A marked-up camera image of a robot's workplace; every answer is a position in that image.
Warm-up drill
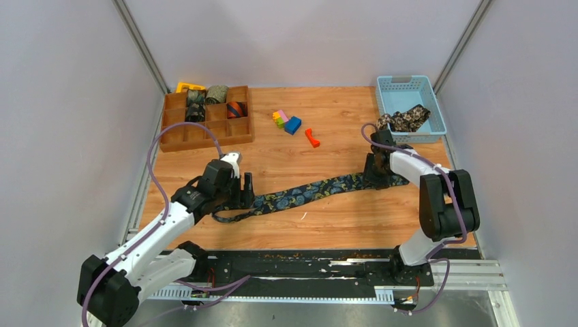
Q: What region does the blue patterned necktie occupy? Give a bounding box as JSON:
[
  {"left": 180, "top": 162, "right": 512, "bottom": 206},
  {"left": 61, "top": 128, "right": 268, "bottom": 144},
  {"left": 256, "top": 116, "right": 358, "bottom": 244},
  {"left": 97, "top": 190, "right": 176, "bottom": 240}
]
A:
[{"left": 212, "top": 172, "right": 382, "bottom": 223}]

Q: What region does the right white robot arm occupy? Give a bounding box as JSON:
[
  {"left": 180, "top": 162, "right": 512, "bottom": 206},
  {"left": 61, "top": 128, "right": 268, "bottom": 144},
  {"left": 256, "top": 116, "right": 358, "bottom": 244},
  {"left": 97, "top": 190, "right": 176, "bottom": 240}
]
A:
[{"left": 363, "top": 130, "right": 481, "bottom": 285}]

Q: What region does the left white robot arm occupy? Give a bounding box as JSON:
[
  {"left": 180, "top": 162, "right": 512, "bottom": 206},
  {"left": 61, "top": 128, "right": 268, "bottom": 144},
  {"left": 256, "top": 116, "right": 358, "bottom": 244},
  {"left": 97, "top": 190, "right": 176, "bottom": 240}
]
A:
[{"left": 77, "top": 152, "right": 241, "bottom": 326}]

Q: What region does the wooden compartment tray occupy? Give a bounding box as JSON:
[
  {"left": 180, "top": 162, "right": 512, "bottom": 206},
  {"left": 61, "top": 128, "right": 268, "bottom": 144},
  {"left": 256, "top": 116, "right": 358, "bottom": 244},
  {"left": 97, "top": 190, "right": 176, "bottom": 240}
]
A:
[{"left": 159, "top": 85, "right": 254, "bottom": 153}]

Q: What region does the brown floral necktie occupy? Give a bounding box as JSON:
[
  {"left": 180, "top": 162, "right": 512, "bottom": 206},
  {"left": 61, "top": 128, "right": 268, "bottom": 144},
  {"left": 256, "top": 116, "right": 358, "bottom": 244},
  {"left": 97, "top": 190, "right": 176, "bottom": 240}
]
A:
[{"left": 376, "top": 104, "right": 431, "bottom": 133}]

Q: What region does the red toy block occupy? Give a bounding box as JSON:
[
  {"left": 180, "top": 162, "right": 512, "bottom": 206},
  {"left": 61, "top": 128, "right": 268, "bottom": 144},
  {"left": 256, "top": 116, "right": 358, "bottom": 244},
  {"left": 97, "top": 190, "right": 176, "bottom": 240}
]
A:
[{"left": 305, "top": 128, "right": 320, "bottom": 148}]

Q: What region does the light blue plastic basket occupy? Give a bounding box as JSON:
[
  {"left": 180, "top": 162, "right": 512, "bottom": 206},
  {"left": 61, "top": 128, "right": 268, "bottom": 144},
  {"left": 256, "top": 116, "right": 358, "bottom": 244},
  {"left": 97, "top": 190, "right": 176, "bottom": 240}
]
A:
[{"left": 376, "top": 75, "right": 447, "bottom": 144}]

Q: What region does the rolled camouflage tie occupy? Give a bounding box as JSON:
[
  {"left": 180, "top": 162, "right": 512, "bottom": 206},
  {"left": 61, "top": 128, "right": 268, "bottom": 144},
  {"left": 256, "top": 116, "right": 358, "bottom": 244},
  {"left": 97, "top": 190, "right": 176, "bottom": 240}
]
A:
[{"left": 185, "top": 104, "right": 206, "bottom": 123}]

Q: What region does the rolled orange striped tie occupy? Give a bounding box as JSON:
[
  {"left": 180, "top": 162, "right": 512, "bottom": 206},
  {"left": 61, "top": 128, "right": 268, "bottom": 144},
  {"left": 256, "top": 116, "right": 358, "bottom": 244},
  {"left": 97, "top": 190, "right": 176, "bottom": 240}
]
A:
[{"left": 226, "top": 102, "right": 247, "bottom": 119}]

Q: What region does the green toy block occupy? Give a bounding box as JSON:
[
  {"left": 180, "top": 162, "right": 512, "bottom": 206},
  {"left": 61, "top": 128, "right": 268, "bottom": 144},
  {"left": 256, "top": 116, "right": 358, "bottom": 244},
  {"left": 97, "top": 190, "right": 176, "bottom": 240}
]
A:
[{"left": 275, "top": 118, "right": 285, "bottom": 129}]

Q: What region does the blue toy block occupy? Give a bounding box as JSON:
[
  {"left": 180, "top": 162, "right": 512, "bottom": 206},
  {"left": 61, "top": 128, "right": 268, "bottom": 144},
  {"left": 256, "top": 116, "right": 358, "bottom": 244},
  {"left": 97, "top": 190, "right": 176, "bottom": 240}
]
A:
[{"left": 284, "top": 116, "right": 302, "bottom": 135}]

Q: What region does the rolled dark green tie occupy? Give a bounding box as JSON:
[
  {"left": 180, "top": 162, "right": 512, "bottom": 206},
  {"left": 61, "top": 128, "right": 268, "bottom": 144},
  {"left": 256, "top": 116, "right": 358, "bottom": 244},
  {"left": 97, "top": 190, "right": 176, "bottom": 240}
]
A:
[{"left": 186, "top": 89, "right": 206, "bottom": 106}]

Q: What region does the pink toy block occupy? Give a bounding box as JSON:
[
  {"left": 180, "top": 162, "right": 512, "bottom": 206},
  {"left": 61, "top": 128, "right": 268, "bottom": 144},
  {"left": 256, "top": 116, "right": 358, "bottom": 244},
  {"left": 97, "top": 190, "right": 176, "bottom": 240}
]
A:
[{"left": 277, "top": 110, "right": 288, "bottom": 123}]

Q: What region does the rolled olive tie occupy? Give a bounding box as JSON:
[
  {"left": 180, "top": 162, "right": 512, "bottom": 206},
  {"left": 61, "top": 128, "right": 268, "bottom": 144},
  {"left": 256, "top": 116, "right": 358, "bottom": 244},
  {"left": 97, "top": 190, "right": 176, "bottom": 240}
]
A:
[{"left": 205, "top": 85, "right": 229, "bottom": 105}]

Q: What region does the yellow plastic object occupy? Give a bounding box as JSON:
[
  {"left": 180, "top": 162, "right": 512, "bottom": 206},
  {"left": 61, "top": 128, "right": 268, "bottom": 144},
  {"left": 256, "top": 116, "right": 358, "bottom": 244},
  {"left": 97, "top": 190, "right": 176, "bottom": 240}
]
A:
[{"left": 175, "top": 82, "right": 206, "bottom": 93}]

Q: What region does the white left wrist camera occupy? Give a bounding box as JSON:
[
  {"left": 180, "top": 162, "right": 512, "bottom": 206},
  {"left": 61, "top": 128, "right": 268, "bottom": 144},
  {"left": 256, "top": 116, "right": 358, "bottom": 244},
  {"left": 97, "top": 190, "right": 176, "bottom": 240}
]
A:
[{"left": 220, "top": 151, "right": 242, "bottom": 178}]

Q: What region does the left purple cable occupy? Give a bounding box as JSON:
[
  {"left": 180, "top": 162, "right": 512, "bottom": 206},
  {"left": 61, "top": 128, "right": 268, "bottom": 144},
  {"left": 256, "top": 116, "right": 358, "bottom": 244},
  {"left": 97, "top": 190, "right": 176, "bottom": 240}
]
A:
[{"left": 81, "top": 121, "right": 226, "bottom": 327}]

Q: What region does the purple cable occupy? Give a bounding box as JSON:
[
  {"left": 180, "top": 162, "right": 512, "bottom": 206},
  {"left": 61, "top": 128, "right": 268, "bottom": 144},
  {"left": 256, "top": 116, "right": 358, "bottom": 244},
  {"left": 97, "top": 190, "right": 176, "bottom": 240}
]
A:
[
  {"left": 81, "top": 121, "right": 226, "bottom": 327},
  {"left": 360, "top": 123, "right": 469, "bottom": 315}
]

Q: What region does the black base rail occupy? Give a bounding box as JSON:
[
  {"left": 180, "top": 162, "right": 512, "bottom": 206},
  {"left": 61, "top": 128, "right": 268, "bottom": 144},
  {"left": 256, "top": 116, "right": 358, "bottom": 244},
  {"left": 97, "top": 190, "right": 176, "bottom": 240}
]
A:
[{"left": 184, "top": 249, "right": 434, "bottom": 298}]

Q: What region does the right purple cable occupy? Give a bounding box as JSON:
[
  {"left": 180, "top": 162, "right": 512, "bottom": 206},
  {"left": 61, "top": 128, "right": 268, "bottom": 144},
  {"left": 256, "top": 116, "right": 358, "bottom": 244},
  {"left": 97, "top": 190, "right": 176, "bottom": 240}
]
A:
[{"left": 360, "top": 123, "right": 469, "bottom": 315}]

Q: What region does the white slotted cable duct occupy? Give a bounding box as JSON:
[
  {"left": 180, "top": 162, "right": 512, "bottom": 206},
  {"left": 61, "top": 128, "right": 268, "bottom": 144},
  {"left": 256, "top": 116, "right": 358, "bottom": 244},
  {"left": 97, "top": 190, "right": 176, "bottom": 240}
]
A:
[{"left": 109, "top": 283, "right": 395, "bottom": 305}]

